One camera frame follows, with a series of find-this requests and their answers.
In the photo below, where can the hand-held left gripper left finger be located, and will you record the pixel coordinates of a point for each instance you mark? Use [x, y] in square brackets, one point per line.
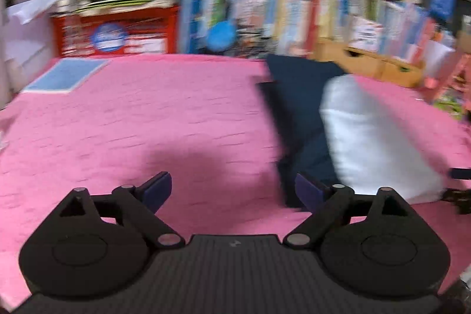
[158, 189]

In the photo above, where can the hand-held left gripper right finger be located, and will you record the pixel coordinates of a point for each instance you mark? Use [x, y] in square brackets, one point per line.
[309, 190]

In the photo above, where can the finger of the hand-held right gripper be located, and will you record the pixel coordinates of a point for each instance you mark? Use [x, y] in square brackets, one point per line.
[461, 174]
[458, 200]

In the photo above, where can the white and navy jacket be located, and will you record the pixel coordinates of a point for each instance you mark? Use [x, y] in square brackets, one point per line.
[368, 137]

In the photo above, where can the pink blanket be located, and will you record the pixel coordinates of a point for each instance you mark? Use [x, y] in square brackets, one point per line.
[147, 115]

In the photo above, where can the pink miniature dollhouse model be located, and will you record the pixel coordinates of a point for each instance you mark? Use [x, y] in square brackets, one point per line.
[456, 78]

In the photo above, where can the wooden desk organizer with drawers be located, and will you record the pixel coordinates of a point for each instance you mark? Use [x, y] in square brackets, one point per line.
[368, 64]

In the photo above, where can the black bicycle model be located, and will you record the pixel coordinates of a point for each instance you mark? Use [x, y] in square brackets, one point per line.
[257, 41]

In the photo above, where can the row of purple red books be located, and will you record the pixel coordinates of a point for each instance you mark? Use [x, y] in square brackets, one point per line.
[404, 27]

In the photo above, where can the red plastic crate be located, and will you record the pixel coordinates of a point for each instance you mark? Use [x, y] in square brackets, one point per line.
[169, 27]

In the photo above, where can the white pencil-print box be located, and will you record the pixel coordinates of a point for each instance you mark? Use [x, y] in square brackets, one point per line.
[366, 36]

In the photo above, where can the blue round plush ball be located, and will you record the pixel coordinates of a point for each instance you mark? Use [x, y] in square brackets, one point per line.
[220, 36]

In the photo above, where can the row of colourful picture books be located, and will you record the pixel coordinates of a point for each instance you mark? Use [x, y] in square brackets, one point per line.
[257, 5]

